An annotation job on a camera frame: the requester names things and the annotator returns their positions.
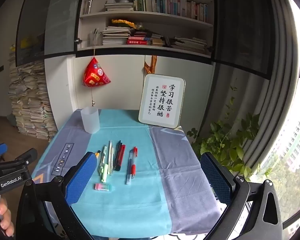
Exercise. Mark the red gel pen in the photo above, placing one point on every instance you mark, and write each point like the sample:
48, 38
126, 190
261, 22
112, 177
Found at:
133, 168

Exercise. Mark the clear blue pen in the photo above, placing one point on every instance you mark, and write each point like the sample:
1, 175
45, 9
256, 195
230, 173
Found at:
129, 170

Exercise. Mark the green leafy plant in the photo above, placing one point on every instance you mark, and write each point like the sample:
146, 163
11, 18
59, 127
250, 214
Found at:
227, 142

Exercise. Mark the red pyramid hanging ornament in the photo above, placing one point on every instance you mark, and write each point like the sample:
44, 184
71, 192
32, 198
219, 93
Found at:
95, 73

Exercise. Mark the translucent plastic cup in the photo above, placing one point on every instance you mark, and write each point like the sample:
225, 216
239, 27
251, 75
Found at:
90, 121

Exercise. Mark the white boxes on shelf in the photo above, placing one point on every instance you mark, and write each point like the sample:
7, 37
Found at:
118, 5

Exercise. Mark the grey curtain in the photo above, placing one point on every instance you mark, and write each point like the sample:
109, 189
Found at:
277, 80

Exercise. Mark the red black marker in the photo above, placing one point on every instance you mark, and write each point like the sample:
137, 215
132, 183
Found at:
121, 155

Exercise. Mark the stacks of paper booklets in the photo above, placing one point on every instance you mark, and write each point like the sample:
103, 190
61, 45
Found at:
30, 100

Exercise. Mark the person's left hand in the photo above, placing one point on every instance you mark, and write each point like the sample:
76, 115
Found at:
5, 215

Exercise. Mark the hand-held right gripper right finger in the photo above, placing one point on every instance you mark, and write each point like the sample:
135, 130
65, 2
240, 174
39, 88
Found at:
215, 177

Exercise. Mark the stack of magazines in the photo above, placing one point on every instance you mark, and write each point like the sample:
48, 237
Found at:
116, 36

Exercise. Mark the framed calligraphy sign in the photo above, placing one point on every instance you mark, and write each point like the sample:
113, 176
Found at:
162, 100

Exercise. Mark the red book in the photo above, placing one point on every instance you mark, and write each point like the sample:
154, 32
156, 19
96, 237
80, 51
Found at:
137, 42

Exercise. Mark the dark glass cabinet door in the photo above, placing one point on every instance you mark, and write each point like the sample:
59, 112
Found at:
242, 30
47, 17

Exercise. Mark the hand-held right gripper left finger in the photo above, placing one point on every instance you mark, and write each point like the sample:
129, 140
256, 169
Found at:
81, 177

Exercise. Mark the row of upright books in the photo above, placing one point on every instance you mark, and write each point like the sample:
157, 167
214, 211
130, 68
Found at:
170, 6

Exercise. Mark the blue grey tablecloth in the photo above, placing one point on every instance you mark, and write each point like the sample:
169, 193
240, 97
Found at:
152, 192

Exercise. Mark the pink green eraser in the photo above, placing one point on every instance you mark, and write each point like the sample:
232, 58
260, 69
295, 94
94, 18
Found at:
103, 187

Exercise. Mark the yellow flower garland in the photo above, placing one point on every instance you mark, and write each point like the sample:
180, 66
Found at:
123, 23

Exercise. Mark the medal with orange ribbon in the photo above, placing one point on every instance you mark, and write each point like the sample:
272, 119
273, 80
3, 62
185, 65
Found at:
152, 63

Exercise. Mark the green pen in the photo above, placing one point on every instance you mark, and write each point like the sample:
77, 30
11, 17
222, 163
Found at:
103, 165

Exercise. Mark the white bookshelf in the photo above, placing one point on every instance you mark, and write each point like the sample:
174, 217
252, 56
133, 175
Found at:
145, 16

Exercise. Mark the stack of flat books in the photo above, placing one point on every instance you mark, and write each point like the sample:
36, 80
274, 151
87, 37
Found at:
190, 43

